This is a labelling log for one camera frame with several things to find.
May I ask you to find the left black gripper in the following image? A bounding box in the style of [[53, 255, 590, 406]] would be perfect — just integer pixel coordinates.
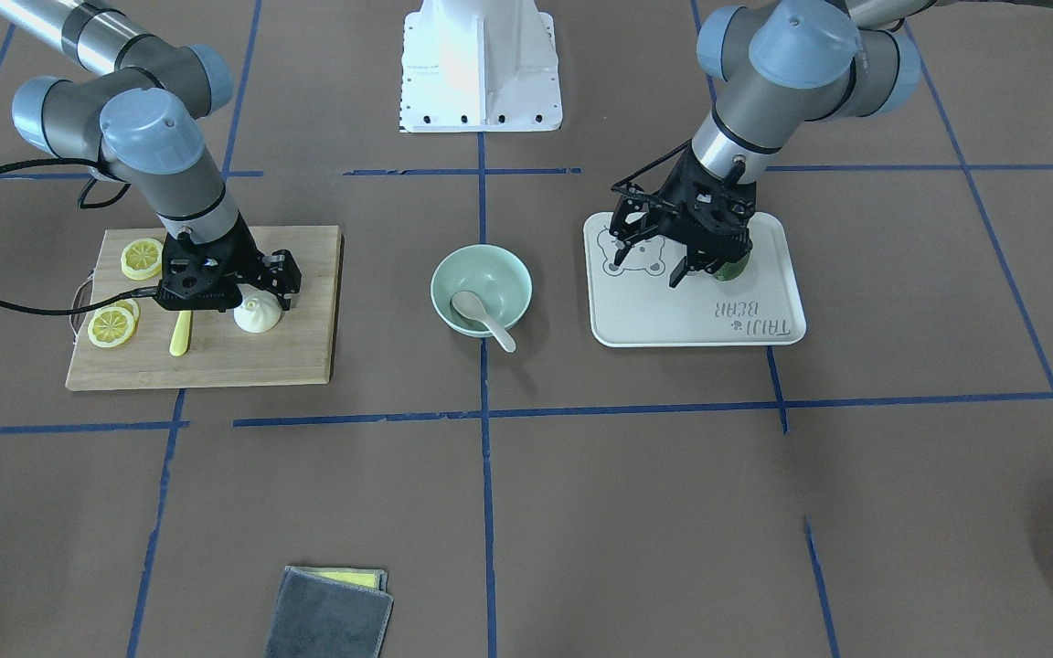
[[609, 144, 756, 288]]

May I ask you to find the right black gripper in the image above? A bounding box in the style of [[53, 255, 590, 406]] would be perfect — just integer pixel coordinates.
[[155, 228, 302, 312]]

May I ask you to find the white ceramic spoon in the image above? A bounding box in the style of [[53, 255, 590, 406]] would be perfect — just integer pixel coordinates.
[[451, 291, 517, 353]]

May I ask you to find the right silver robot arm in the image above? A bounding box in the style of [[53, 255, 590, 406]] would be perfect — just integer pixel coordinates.
[[0, 1, 302, 311]]

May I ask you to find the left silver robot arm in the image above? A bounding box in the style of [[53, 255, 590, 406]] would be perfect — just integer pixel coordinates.
[[603, 1, 931, 287]]

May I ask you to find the light green ceramic bowl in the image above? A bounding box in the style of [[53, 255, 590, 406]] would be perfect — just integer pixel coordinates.
[[430, 243, 534, 338]]

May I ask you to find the green avocado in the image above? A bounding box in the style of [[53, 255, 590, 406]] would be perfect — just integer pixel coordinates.
[[713, 251, 752, 281]]

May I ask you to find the lemon slice upper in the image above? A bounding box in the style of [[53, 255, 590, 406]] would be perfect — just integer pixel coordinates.
[[120, 238, 164, 281]]

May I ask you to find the lemon slice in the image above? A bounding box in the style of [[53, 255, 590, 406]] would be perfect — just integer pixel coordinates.
[[120, 238, 164, 281], [86, 305, 138, 348]]

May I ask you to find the yellow plastic knife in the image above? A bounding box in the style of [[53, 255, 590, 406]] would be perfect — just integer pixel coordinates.
[[168, 311, 193, 357]]

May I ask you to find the lemon slice lower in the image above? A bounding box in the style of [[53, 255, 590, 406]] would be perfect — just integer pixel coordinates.
[[86, 305, 138, 348]]

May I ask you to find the wooden cutting board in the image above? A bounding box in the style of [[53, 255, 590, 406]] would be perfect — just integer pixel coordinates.
[[66, 226, 343, 391]]

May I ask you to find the white bear serving tray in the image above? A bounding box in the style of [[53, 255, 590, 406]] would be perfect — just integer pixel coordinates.
[[582, 212, 807, 348]]

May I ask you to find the yellow sponge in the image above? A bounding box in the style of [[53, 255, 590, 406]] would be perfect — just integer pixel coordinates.
[[311, 567, 388, 591]]

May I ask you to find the grey folded cloth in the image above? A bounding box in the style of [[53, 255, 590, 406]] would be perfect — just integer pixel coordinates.
[[263, 565, 393, 657]]

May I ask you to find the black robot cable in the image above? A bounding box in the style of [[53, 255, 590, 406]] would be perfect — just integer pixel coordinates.
[[0, 157, 162, 318]]

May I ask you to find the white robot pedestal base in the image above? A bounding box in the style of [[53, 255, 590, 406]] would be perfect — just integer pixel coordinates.
[[399, 1, 563, 133]]

